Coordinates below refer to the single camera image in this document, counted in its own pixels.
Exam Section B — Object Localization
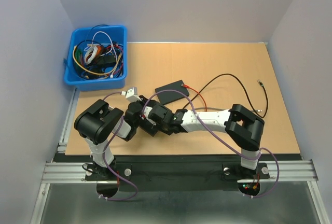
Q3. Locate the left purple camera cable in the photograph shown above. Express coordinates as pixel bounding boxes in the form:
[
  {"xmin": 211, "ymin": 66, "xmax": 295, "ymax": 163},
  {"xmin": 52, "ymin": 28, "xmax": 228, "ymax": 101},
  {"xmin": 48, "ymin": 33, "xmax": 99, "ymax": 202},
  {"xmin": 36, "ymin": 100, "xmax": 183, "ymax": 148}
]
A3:
[{"xmin": 102, "ymin": 92, "xmax": 140, "ymax": 202}]

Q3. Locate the black ethernet cable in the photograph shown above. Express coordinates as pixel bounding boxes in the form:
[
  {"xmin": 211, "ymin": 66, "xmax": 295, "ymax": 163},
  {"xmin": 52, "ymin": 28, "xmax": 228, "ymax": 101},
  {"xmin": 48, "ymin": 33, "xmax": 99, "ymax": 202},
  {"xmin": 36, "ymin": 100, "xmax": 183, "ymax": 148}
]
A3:
[{"xmin": 183, "ymin": 73, "xmax": 269, "ymax": 118}]

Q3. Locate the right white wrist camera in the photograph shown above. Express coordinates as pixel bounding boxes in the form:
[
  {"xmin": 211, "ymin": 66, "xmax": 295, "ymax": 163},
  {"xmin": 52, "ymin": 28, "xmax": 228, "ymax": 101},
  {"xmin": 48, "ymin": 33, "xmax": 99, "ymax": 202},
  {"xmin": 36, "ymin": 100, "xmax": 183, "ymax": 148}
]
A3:
[{"xmin": 141, "ymin": 106, "xmax": 152, "ymax": 119}]

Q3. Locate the blue plastic bin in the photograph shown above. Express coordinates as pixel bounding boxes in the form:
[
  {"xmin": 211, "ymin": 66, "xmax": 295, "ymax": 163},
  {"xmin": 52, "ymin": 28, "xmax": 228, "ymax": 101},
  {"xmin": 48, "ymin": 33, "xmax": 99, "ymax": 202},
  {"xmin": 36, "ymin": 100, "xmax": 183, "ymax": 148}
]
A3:
[{"xmin": 64, "ymin": 24, "xmax": 128, "ymax": 91}]

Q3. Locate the black adapter in bin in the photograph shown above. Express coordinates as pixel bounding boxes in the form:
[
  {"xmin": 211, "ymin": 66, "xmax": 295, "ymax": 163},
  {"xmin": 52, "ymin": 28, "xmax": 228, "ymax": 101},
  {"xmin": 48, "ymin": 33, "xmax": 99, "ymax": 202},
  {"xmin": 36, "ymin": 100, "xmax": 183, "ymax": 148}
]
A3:
[{"xmin": 92, "ymin": 54, "xmax": 117, "ymax": 67}]

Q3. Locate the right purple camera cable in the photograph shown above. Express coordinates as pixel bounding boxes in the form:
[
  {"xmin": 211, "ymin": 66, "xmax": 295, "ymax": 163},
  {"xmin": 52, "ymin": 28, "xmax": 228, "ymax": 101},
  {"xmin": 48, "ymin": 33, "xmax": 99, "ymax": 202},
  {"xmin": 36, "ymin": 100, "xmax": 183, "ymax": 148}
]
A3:
[{"xmin": 140, "ymin": 89, "xmax": 281, "ymax": 199}]

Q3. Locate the white coiled cable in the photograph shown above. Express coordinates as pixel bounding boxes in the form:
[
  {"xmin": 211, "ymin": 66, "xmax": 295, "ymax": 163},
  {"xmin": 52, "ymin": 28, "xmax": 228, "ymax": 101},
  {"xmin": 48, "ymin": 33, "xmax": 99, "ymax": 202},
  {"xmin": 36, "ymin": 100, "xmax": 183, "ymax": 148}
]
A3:
[{"xmin": 83, "ymin": 31, "xmax": 115, "ymax": 65}]

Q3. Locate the red ethernet cable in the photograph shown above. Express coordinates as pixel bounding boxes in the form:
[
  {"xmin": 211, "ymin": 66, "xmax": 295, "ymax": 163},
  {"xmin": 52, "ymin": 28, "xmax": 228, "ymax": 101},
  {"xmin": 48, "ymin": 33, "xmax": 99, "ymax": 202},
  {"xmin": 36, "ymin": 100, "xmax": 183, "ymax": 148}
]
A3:
[{"xmin": 181, "ymin": 83, "xmax": 208, "ymax": 113}]

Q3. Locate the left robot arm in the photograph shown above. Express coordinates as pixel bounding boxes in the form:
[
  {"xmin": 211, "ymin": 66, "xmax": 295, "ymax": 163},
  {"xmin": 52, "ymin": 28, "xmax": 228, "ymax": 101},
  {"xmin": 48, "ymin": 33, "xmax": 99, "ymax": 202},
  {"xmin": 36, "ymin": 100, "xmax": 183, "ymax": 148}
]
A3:
[{"xmin": 74, "ymin": 95, "xmax": 147, "ymax": 179}]

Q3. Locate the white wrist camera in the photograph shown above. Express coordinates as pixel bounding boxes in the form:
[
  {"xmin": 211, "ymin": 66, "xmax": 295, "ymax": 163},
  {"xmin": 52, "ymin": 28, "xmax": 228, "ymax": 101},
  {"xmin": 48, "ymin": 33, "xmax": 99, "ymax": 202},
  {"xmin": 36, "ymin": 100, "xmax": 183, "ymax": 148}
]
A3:
[
  {"xmin": 120, "ymin": 87, "xmax": 141, "ymax": 103},
  {"xmin": 141, "ymin": 106, "xmax": 152, "ymax": 119}
]

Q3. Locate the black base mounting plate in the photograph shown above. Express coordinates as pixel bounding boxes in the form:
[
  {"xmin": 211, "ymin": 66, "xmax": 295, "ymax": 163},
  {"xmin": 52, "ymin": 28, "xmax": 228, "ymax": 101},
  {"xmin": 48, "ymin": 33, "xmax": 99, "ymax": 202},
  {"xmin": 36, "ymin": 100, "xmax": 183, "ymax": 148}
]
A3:
[{"xmin": 82, "ymin": 155, "xmax": 269, "ymax": 192}]

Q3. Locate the purple camera cable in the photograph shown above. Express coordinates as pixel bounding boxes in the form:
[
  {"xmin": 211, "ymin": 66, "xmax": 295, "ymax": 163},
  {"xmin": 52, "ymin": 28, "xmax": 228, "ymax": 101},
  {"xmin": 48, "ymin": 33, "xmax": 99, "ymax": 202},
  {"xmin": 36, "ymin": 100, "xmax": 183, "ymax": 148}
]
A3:
[
  {"xmin": 102, "ymin": 92, "xmax": 140, "ymax": 202},
  {"xmin": 140, "ymin": 89, "xmax": 281, "ymax": 199}
]

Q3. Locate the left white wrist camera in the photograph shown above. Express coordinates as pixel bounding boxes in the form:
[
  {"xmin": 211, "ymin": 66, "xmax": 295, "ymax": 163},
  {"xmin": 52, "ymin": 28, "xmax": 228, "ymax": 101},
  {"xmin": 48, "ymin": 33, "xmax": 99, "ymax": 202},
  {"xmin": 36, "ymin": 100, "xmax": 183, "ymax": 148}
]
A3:
[{"xmin": 120, "ymin": 87, "xmax": 141, "ymax": 103}]

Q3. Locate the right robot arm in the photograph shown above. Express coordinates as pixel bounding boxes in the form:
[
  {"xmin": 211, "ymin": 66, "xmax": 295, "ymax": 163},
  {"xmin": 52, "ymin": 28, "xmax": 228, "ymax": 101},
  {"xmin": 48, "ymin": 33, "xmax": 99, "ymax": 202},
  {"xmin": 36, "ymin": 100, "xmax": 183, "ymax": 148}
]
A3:
[{"xmin": 142, "ymin": 100, "xmax": 265, "ymax": 177}]

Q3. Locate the aluminium frame rail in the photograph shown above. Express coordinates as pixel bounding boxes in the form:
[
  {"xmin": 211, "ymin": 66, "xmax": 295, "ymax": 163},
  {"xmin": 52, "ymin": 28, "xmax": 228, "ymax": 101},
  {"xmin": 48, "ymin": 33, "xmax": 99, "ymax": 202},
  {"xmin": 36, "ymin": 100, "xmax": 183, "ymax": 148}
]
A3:
[{"xmin": 41, "ymin": 161, "xmax": 318, "ymax": 184}]

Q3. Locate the yellow cable in bin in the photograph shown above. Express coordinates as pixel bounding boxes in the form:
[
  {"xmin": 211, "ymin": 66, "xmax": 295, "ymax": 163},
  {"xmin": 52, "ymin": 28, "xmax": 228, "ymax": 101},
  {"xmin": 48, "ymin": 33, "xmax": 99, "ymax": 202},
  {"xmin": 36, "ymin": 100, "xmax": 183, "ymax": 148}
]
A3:
[{"xmin": 72, "ymin": 46, "xmax": 125, "ymax": 79}]

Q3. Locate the black network switch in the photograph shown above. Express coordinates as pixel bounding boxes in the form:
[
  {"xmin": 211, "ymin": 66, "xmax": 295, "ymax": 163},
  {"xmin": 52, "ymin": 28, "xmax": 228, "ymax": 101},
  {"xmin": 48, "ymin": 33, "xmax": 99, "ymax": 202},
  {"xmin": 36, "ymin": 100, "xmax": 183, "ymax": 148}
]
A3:
[
  {"xmin": 140, "ymin": 121, "xmax": 158, "ymax": 136},
  {"xmin": 155, "ymin": 80, "xmax": 189, "ymax": 105}
]

